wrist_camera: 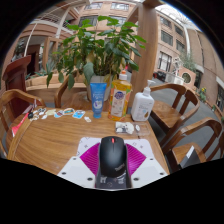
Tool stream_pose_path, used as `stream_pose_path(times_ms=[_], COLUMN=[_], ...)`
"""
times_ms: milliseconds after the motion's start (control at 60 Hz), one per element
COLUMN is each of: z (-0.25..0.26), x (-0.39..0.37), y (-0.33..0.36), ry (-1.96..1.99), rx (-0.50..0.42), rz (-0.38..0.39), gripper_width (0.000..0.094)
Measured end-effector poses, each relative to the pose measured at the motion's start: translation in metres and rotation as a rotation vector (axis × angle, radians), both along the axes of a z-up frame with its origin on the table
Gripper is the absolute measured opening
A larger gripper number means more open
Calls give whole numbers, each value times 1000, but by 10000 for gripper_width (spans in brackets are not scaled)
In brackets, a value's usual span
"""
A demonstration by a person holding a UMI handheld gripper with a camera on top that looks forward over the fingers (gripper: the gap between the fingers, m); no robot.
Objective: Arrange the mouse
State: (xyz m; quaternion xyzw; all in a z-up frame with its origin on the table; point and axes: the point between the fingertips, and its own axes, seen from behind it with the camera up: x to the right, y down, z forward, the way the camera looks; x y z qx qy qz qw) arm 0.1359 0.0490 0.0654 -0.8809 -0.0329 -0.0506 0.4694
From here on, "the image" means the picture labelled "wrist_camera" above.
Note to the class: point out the red paper bag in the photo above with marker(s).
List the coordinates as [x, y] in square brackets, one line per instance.
[19, 126]

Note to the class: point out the white sculpture on pedestal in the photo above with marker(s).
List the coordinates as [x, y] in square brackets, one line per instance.
[174, 78]

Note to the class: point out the blue white sticker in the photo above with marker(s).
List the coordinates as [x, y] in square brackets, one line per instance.
[78, 114]

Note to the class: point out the green plant in white pot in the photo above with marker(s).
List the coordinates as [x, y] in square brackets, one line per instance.
[100, 50]

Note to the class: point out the white pump bottle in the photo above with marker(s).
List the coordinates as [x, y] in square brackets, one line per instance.
[142, 106]

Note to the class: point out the orange dish soap bottle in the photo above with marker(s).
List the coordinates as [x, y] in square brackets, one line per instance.
[119, 100]

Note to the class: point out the blue squeeze tube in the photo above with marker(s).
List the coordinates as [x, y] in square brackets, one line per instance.
[98, 100]

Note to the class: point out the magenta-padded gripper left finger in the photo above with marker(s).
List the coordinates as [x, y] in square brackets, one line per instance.
[75, 170]

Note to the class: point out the black computer mouse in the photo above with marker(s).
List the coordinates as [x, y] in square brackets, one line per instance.
[113, 156]

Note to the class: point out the small clear plastic packet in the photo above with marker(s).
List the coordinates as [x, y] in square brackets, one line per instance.
[124, 128]

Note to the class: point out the small black key fob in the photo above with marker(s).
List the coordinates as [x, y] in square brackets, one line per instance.
[30, 116]

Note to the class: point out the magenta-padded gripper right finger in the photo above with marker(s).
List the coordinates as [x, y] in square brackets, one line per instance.
[148, 170]

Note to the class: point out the small white sticker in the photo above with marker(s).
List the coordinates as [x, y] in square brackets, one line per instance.
[87, 119]

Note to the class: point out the dark red wooden lectern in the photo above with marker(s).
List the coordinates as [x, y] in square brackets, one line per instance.
[15, 80]

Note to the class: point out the black notebook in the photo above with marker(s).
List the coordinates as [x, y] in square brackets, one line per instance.
[190, 151]

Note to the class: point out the pale yellow sticker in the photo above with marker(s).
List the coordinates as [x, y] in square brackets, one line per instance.
[50, 113]

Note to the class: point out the round blue sticker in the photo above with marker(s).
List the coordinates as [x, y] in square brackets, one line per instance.
[58, 114]

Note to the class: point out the colourful oval sticker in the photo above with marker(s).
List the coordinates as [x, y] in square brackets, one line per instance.
[68, 111]

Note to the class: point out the wooden planter with spiky plants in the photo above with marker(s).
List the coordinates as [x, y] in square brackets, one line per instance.
[38, 81]

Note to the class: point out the grey white printed mouse pad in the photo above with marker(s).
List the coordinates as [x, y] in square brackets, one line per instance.
[88, 143]

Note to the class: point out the yellow flowering plant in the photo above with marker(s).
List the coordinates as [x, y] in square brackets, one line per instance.
[202, 94]

